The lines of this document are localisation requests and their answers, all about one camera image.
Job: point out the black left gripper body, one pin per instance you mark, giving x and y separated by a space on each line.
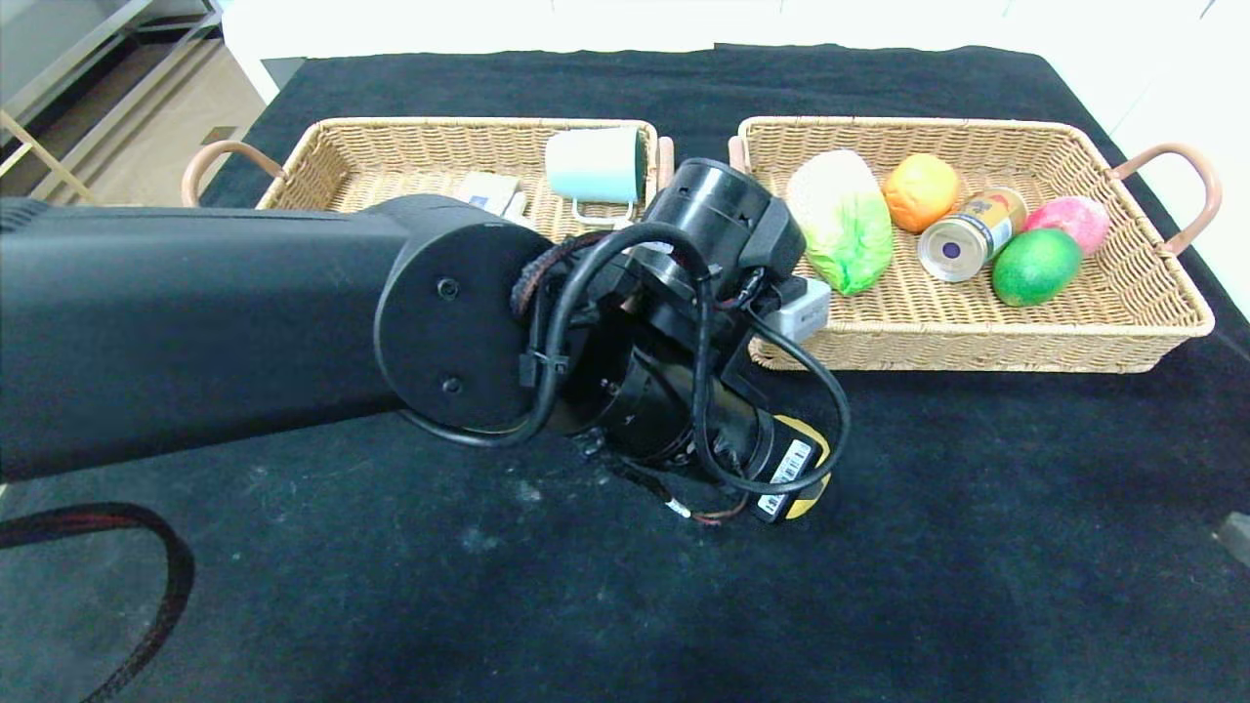
789 472

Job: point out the small card box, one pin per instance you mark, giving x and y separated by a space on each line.
488 190

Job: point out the white green napa cabbage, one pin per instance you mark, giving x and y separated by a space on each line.
850 225

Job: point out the red pink peach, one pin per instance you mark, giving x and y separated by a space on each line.
1074 220

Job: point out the white table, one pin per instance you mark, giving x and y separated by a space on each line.
283 29

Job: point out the mint green mug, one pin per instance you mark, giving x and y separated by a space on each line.
591 164

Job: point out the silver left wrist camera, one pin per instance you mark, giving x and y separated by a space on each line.
806 308

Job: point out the gold drink can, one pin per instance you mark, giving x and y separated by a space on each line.
972 239

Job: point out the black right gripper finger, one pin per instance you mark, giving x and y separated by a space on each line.
1235 539

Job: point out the green round fruit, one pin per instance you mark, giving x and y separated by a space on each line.
1035 268

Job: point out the yellow pear fruit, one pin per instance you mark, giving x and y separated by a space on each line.
811 506

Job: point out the grey metal shelf frame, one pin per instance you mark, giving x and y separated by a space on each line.
78 57

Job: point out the orange fruit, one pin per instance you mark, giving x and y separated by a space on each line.
920 190

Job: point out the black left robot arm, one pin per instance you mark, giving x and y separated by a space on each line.
195 322

